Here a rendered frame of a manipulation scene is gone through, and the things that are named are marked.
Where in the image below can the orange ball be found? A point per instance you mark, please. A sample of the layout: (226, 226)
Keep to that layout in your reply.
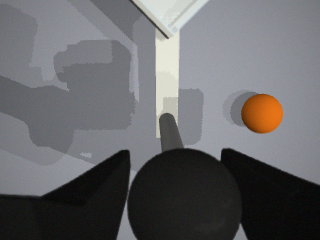
(262, 113)

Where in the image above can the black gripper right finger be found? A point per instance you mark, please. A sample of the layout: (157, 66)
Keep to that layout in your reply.
(276, 205)

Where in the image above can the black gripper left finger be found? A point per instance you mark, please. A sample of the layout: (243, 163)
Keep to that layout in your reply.
(91, 206)

